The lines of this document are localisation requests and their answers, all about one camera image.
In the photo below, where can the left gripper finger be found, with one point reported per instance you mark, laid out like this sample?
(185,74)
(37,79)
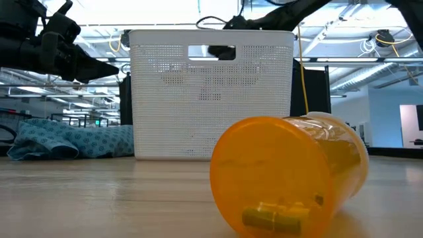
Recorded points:
(94,73)
(92,61)

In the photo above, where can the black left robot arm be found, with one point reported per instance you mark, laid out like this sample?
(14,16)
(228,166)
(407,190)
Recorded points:
(13,49)

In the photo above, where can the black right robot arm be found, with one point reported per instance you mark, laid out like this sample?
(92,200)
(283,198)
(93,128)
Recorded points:
(291,13)

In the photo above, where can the white perforated plastic basket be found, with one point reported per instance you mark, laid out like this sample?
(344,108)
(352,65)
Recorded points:
(251,109)

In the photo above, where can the teal patterned cloth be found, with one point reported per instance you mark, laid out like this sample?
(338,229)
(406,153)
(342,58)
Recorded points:
(92,140)

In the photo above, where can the black ceiling-mounted device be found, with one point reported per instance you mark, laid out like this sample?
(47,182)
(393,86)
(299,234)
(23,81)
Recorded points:
(385,38)

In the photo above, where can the orange transparent pill bottle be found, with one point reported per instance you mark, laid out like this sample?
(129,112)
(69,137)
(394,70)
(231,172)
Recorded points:
(274,172)

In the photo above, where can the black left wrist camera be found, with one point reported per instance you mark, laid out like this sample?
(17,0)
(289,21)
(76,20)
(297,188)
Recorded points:
(64,24)

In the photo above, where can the black aluminium table frame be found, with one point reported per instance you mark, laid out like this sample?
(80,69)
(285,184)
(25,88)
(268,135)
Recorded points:
(396,152)

